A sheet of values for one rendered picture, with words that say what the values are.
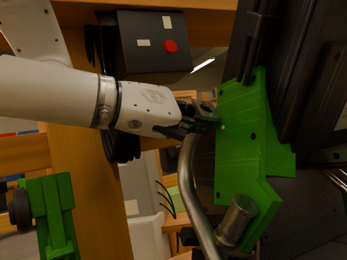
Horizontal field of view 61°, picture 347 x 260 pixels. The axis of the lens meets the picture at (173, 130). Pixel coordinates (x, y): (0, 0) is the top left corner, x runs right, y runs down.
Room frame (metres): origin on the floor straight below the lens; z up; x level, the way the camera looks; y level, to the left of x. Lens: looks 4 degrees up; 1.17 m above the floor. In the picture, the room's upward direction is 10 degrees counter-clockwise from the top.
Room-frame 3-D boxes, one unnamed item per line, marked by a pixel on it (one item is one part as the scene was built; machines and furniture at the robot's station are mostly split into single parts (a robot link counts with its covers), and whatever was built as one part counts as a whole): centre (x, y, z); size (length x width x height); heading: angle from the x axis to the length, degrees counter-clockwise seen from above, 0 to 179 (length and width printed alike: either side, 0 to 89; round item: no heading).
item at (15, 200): (0.50, 0.28, 1.12); 0.07 x 0.03 x 0.08; 26
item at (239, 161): (0.48, -0.13, 1.17); 0.13 x 0.12 x 0.20; 116
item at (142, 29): (0.71, 0.03, 1.43); 0.17 x 0.12 x 0.15; 116
